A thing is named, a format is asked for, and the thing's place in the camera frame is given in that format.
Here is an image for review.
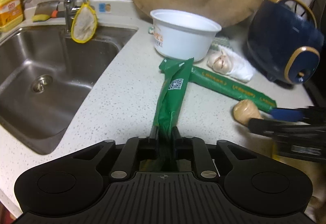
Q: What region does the green snack wrapper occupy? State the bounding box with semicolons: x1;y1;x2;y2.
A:
153;58;193;172
189;66;277;113

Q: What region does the garlic bulb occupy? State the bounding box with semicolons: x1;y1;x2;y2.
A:
207;50;233;74

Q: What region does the chrome kitchen faucet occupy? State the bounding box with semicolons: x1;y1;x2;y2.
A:
64;0;80;33

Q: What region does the yellow detergent box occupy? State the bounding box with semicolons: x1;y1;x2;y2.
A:
0;0;23;33

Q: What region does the stainless steel sink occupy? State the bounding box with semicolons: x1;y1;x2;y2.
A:
1;25;136;155

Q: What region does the ginger root piece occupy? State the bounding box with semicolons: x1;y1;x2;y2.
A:
233;99;262;126

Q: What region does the white crumpled tissue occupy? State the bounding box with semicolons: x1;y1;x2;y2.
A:
221;47;256;83

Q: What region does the yellow green sponge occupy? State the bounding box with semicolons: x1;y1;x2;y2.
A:
32;14;51;22

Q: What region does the green striped cloth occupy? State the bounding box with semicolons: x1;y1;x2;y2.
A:
210;36;231;51

